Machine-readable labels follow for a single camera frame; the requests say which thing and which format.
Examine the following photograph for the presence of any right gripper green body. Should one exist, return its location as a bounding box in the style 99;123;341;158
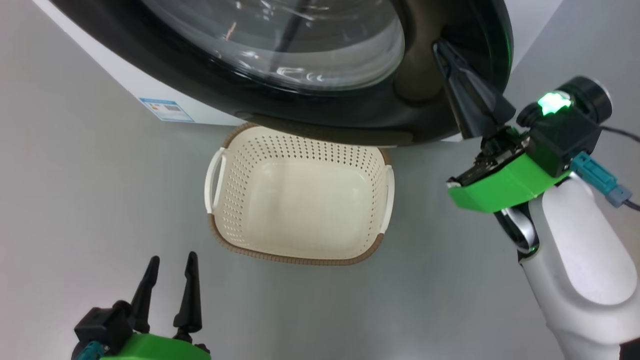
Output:
446;125;574;215

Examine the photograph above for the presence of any teal cable connector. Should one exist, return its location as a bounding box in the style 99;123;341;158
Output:
571;151;634;208
75;341;106;360

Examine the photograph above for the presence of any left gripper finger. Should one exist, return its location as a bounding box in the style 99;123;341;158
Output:
131;256;161;334
173;251;203;344

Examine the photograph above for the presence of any teal left cable connector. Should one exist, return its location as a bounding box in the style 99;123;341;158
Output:
75;341;106;360

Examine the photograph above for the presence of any teal right cable connector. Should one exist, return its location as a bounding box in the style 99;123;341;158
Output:
571;151;634;208

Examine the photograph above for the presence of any blue energy label sticker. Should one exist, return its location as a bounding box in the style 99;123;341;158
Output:
139;97;195;124

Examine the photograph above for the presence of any cream perforated laundry basket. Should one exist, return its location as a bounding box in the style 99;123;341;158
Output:
204;122;396;266

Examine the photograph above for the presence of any black round glass washer door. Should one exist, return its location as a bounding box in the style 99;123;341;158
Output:
50;0;515;147

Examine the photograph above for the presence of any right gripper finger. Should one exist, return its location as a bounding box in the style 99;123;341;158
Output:
437;39;517;132
433;40;496;140

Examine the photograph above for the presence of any white front-load washing machine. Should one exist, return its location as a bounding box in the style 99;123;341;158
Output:
32;0;566;143

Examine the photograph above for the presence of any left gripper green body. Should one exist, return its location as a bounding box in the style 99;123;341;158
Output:
100;332;212;360

